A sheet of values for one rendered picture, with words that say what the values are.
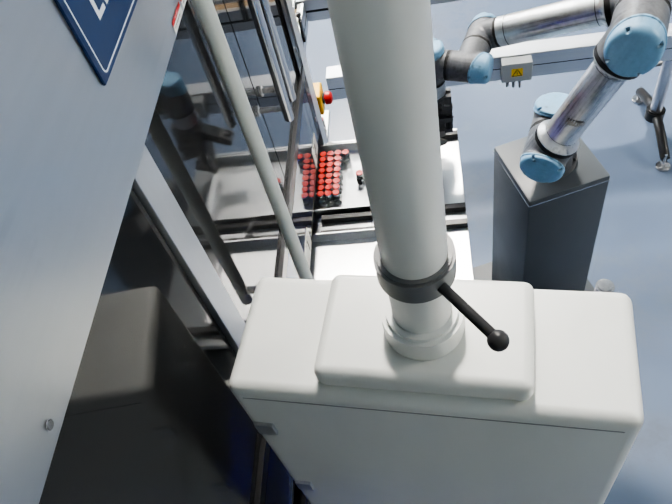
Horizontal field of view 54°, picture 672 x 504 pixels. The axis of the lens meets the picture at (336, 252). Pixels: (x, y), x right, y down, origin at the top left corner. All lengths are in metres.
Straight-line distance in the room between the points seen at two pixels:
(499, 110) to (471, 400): 2.71
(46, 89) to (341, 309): 0.43
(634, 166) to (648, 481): 1.39
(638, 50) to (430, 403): 0.98
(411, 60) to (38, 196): 0.33
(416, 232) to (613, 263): 2.27
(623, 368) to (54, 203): 0.63
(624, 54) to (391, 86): 1.11
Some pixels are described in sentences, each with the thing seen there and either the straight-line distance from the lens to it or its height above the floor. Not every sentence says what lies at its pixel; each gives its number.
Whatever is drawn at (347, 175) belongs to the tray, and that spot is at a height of 0.88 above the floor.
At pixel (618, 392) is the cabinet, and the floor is 1.55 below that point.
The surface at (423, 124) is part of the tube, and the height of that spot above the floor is 1.93.
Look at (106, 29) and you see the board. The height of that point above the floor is 1.93.
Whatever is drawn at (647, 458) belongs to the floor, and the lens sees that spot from 2.49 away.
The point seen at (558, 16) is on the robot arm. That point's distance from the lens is 1.73.
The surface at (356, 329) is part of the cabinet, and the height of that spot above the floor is 1.58.
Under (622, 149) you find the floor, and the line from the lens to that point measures 3.27.
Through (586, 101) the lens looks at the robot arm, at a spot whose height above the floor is 1.18.
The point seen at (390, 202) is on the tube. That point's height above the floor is 1.85.
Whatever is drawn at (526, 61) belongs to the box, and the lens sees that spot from 2.83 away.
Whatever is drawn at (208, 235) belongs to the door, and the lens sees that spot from 0.99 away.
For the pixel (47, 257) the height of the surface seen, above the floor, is 1.89.
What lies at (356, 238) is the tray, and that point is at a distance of 1.80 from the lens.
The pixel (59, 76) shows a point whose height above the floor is 1.96.
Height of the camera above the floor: 2.29
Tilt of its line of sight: 52 degrees down
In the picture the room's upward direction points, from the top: 17 degrees counter-clockwise
